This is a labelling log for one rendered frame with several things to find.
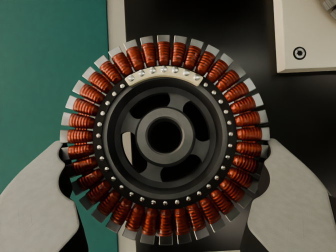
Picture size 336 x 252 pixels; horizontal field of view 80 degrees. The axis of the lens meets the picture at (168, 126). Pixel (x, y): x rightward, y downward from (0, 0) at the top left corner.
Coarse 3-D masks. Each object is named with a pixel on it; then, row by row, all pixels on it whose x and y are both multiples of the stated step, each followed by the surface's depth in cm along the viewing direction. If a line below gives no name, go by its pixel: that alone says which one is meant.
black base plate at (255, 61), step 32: (128, 0) 17; (160, 0) 17; (192, 0) 17; (224, 0) 17; (256, 0) 17; (128, 32) 17; (160, 32) 17; (192, 32) 17; (224, 32) 17; (256, 32) 17; (256, 64) 17; (160, 96) 17; (288, 96) 17; (320, 96) 17; (160, 128) 17; (288, 128) 17; (320, 128) 17; (192, 160) 17; (320, 160) 17; (256, 192) 17
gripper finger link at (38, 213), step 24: (24, 168) 9; (48, 168) 9; (24, 192) 8; (48, 192) 8; (0, 216) 7; (24, 216) 7; (48, 216) 7; (72, 216) 7; (0, 240) 6; (24, 240) 6; (48, 240) 6; (72, 240) 6
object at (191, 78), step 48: (144, 48) 11; (192, 48) 11; (96, 96) 10; (144, 96) 13; (192, 96) 13; (240, 96) 11; (96, 144) 11; (144, 144) 11; (192, 144) 12; (240, 144) 10; (96, 192) 10; (144, 192) 11; (192, 192) 11; (240, 192) 10; (144, 240) 10
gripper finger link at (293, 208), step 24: (264, 144) 11; (264, 168) 9; (288, 168) 9; (264, 192) 8; (288, 192) 8; (312, 192) 8; (264, 216) 7; (288, 216) 7; (312, 216) 7; (264, 240) 6; (288, 240) 6; (312, 240) 6
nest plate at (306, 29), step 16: (288, 0) 16; (304, 0) 16; (320, 0) 16; (288, 16) 16; (304, 16) 16; (320, 16) 16; (288, 32) 16; (304, 32) 16; (320, 32) 16; (288, 48) 16; (304, 48) 16; (320, 48) 16; (288, 64) 16; (304, 64) 16; (320, 64) 16
